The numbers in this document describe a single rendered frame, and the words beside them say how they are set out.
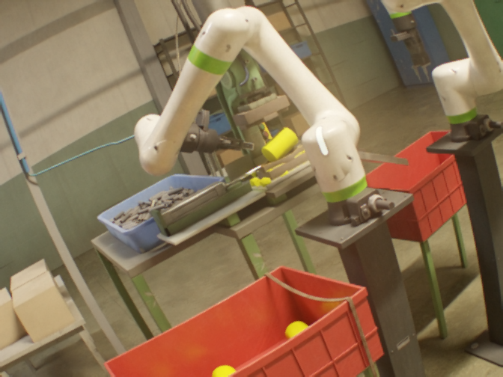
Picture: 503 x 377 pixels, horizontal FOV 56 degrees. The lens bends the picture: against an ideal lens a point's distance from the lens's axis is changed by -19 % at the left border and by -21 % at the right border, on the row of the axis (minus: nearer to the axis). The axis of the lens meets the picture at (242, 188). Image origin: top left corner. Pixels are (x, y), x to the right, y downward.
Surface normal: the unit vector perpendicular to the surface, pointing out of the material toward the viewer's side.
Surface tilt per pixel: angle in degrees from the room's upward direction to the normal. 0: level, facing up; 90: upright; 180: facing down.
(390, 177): 90
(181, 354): 90
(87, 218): 90
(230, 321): 90
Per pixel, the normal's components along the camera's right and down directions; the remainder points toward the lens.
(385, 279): 0.36, 0.07
